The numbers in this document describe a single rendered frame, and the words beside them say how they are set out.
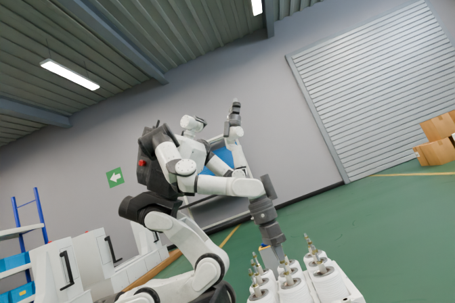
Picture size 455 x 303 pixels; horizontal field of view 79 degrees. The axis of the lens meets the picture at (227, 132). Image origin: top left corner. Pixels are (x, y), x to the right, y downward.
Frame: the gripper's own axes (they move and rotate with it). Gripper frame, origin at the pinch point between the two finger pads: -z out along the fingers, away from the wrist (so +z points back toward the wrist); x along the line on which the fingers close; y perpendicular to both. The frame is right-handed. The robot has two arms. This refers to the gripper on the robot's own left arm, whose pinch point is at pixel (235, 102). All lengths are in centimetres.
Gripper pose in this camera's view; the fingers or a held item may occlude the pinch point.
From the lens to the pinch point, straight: 180.3
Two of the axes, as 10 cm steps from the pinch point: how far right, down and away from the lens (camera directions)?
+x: 2.6, -4.2, -8.7
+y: -9.6, -1.7, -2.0
